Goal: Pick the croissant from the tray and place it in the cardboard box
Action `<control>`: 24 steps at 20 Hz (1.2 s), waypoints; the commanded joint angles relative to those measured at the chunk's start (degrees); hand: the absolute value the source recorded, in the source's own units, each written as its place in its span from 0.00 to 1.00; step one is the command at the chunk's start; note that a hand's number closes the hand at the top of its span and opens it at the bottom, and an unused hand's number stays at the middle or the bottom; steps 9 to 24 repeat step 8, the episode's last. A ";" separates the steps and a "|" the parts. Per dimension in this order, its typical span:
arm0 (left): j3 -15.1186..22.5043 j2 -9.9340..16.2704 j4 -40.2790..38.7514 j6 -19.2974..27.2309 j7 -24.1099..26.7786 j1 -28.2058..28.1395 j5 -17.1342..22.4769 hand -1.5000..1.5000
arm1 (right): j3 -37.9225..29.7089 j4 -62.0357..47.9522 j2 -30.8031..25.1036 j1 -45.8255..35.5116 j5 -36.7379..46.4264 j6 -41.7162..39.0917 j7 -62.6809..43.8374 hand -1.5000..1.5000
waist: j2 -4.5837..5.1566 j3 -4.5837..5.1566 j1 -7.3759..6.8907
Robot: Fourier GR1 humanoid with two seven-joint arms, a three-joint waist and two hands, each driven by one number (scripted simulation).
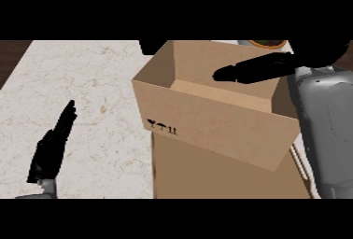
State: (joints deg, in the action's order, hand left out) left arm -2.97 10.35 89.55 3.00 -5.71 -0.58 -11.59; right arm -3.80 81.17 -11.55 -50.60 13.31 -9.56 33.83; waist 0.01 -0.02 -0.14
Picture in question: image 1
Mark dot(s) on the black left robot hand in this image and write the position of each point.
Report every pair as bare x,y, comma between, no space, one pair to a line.
50,149

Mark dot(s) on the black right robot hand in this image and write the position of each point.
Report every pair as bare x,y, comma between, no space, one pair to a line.
266,67

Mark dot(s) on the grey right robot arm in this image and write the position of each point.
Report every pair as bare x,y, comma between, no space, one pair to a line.
326,124

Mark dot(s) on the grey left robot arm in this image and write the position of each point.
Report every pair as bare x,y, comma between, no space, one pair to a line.
46,190

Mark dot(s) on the brown cardboard box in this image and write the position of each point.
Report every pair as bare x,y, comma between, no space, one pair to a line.
216,124

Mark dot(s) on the orange rimmed round bowl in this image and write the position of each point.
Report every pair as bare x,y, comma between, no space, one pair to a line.
275,47

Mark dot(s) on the black object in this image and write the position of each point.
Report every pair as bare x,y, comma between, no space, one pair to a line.
151,46

